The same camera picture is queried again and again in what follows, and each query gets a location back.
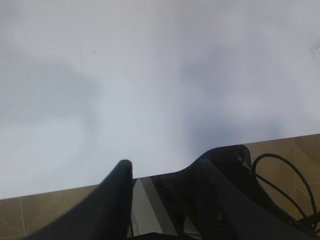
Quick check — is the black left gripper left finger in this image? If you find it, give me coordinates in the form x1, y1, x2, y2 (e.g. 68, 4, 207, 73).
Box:
27, 160, 133, 240

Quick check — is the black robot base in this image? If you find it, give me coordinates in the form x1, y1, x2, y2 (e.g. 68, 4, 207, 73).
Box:
129, 144, 296, 240

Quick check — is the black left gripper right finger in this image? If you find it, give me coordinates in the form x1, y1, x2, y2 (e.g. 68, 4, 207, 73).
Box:
198, 159, 318, 240

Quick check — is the black cable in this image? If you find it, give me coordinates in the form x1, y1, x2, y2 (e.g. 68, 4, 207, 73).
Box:
251, 153, 320, 232

